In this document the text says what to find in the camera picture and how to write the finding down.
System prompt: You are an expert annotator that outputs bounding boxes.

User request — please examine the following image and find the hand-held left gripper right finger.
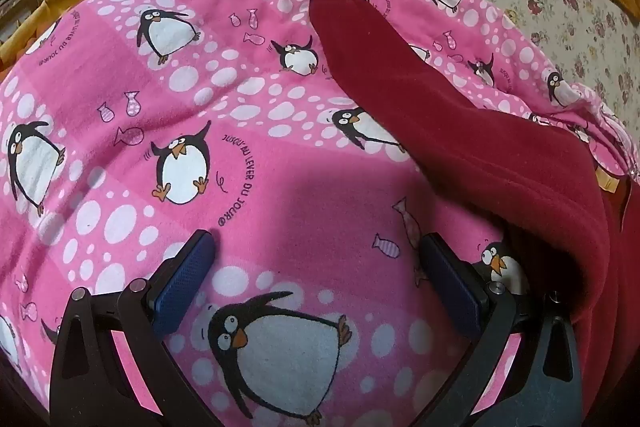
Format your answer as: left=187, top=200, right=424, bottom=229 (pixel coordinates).
left=419, top=233, right=583, bottom=427

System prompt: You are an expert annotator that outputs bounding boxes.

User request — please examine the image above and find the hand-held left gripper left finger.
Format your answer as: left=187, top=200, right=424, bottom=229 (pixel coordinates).
left=49, top=229, right=221, bottom=427

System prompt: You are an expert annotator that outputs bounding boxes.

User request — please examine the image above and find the dark red fleece garment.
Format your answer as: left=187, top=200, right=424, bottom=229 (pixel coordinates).
left=309, top=0, right=640, bottom=427

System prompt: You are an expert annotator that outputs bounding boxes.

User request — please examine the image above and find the pink penguin print blanket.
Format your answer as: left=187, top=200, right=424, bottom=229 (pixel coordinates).
left=0, top=0, right=632, bottom=427

